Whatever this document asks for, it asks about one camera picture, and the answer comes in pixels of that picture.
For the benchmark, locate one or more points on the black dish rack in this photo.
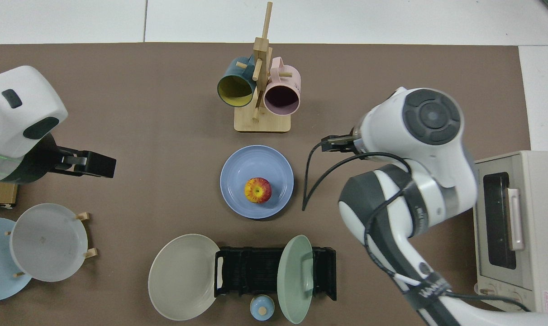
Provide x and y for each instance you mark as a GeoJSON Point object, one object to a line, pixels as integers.
{"type": "Point", "coordinates": [251, 271]}

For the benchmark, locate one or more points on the pale green plate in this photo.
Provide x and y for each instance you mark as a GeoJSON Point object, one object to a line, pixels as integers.
{"type": "Point", "coordinates": [294, 280]}

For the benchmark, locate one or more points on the beige plate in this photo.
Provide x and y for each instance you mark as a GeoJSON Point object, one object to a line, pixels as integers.
{"type": "Point", "coordinates": [183, 276]}

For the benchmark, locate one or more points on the pale toaster oven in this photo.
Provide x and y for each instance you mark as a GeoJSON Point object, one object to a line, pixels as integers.
{"type": "Point", "coordinates": [540, 203]}

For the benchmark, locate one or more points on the grey plate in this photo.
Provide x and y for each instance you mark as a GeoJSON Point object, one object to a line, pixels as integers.
{"type": "Point", "coordinates": [47, 242]}

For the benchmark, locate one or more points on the brown table cloth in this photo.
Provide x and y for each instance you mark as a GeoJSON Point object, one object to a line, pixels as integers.
{"type": "Point", "coordinates": [165, 158]}

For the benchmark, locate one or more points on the pink cup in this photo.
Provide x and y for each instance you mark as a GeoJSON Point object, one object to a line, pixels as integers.
{"type": "Point", "coordinates": [285, 79]}

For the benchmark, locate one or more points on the wooden cup stand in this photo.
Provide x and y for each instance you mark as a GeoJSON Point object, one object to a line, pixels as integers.
{"type": "Point", "coordinates": [264, 122]}

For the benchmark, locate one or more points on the red yellow apple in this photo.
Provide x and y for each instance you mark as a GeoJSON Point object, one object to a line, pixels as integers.
{"type": "Point", "coordinates": [258, 190]}

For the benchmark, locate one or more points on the dark teal cup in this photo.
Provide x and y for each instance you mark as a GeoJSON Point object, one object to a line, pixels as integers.
{"type": "Point", "coordinates": [233, 88]}

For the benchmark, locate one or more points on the wooden plate rack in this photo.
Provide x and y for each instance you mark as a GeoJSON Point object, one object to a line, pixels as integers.
{"type": "Point", "coordinates": [83, 216]}

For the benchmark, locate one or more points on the small blue round thing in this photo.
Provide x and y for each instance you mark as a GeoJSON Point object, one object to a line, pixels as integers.
{"type": "Point", "coordinates": [261, 308]}

